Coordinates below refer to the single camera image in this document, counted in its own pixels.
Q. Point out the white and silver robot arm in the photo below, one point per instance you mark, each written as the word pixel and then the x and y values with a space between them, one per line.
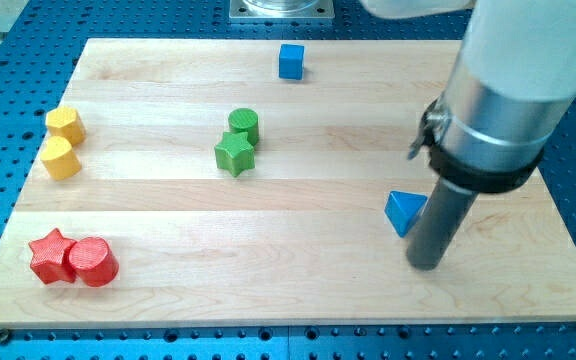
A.
pixel 512 81

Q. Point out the yellow heart block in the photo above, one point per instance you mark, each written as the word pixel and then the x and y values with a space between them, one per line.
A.
pixel 59 158

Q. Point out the blue triangle block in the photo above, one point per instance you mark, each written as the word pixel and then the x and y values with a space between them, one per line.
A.
pixel 403 210

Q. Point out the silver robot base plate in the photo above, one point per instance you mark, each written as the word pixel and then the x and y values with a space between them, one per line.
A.
pixel 251 10

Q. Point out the green star block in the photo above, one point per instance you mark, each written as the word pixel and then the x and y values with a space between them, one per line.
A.
pixel 234 153

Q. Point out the red star block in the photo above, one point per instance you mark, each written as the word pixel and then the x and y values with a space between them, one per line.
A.
pixel 49 259

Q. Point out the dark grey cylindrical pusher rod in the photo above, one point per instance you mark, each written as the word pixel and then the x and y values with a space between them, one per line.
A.
pixel 442 216

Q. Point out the light wooden board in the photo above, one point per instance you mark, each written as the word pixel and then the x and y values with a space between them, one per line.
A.
pixel 300 239

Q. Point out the blue cube block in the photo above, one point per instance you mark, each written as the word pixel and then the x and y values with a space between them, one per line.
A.
pixel 291 59

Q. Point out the red cylinder block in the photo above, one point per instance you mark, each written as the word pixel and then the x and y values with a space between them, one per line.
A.
pixel 93 261

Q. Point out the green cylinder block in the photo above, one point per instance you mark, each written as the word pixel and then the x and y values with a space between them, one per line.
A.
pixel 245 120

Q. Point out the yellow hexagon block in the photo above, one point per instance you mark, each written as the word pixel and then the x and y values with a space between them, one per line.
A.
pixel 65 121

